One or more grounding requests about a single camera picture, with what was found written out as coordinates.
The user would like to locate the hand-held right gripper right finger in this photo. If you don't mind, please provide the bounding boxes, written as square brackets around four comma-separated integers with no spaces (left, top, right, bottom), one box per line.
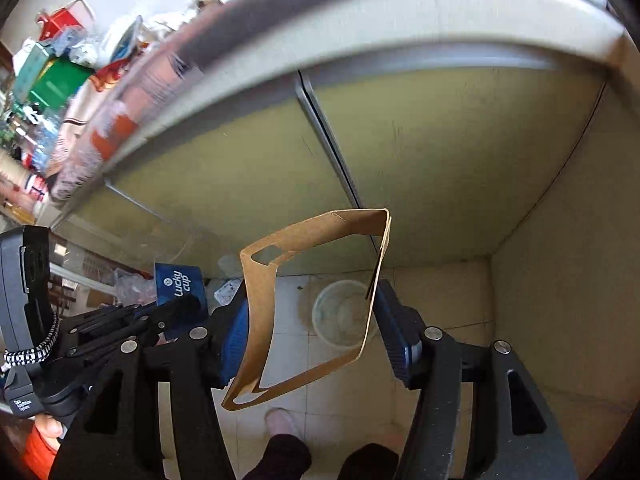
[372,277,581,480]

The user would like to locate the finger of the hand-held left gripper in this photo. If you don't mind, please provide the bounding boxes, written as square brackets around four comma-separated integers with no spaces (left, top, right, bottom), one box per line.
[60,294,202,376]

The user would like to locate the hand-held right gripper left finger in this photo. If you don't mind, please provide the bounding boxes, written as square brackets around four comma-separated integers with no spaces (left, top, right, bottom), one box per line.
[50,280,251,480]

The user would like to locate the brown cardboard cup sleeve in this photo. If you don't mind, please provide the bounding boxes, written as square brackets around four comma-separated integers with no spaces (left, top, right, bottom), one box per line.
[221,207,392,413]

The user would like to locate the translucent white plastic bucket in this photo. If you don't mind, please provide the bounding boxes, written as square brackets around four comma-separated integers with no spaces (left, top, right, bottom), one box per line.
[311,280,382,352]

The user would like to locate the person's left hand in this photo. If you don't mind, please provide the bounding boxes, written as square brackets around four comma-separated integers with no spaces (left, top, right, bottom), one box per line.
[36,412,67,442]

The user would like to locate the crumpled clear plastic bag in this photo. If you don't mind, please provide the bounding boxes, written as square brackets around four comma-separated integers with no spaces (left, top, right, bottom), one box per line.
[112,267,158,307]

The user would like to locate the crumpled white wrapper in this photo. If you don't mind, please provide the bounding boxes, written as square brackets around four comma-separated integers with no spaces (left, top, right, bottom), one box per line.
[206,255,247,313]

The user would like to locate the blue paper cup box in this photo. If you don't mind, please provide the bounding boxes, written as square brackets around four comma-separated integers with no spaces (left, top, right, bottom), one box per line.
[154,262,208,341]

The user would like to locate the pink slipper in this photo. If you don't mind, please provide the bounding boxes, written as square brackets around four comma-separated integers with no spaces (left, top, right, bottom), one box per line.
[265,407,304,439]

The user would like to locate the person's leg dark trousers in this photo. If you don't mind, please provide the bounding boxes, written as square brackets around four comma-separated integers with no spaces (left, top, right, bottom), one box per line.
[242,432,313,480]
[337,442,402,480]

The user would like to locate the orange object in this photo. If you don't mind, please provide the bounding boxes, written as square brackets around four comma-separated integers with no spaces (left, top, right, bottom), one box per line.
[21,430,63,480]

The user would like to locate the yellow-green cabinet door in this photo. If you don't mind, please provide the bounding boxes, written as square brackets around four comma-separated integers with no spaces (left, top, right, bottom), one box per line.
[105,70,362,281]
[300,65,608,267]

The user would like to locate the green metal box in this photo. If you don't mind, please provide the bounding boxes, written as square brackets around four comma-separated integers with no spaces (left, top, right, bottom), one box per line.
[27,55,94,112]

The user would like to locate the teal tissue box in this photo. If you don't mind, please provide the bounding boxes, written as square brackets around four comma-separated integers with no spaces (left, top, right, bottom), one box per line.
[12,42,54,97]

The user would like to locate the red box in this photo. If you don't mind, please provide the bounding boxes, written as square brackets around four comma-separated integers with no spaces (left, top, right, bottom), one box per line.
[36,0,97,42]

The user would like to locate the white plastic bowl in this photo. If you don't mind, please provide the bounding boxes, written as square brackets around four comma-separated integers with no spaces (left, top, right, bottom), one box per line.
[102,15,147,64]

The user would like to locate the black white braided cable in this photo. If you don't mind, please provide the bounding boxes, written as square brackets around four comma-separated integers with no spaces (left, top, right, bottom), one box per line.
[2,317,60,367]

